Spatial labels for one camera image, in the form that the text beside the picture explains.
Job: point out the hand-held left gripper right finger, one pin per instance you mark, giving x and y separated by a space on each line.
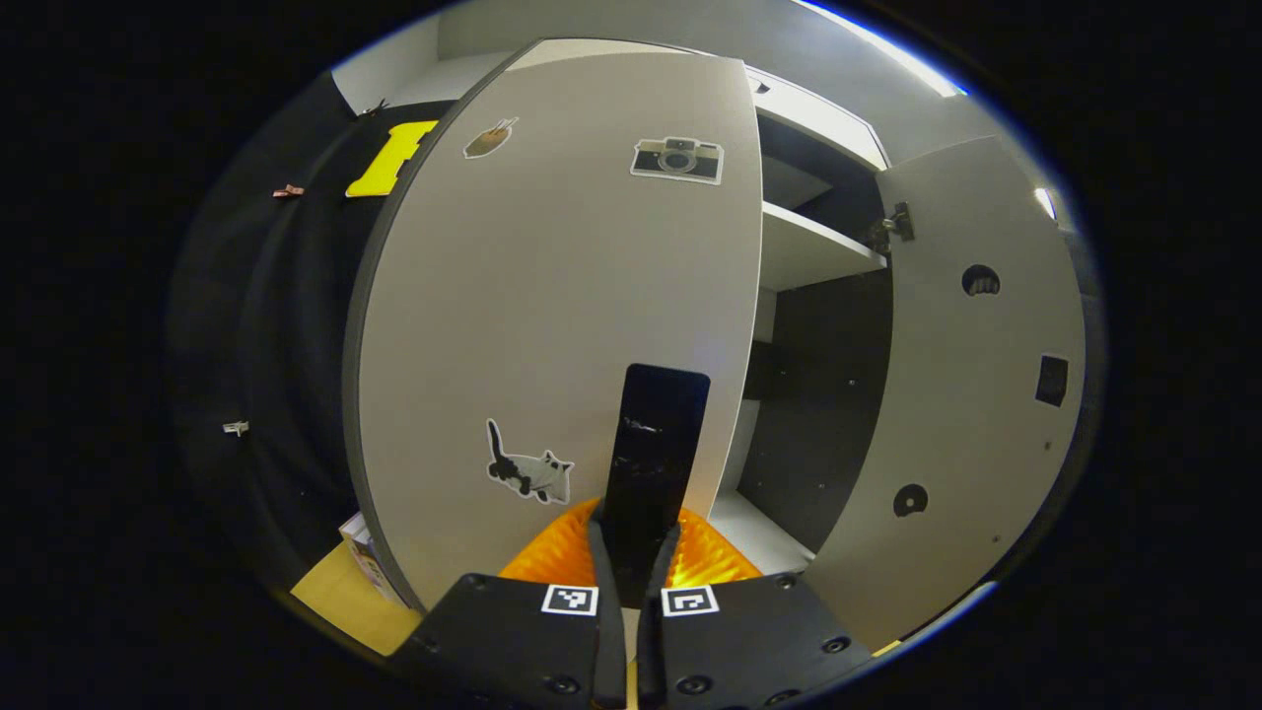
653 641

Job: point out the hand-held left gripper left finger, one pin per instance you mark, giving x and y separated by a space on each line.
609 641

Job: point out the beige double-door shoe cabinet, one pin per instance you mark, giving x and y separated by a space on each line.
818 394

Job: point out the beige cabinet door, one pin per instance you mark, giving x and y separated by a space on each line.
542 296
946 414

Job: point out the white cabinet shelf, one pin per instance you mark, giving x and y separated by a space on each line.
804 251

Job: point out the metal door hinge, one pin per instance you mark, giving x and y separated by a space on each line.
892 225

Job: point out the beige cabinet drawer front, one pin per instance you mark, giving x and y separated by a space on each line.
818 123

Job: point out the small printed cardboard box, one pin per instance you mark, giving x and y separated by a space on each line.
363 552

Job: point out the black backdrop cloth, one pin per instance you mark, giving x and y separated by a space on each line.
286 325

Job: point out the red cloth clip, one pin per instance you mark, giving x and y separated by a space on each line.
288 190

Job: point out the black cloth clip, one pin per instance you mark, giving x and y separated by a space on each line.
373 106

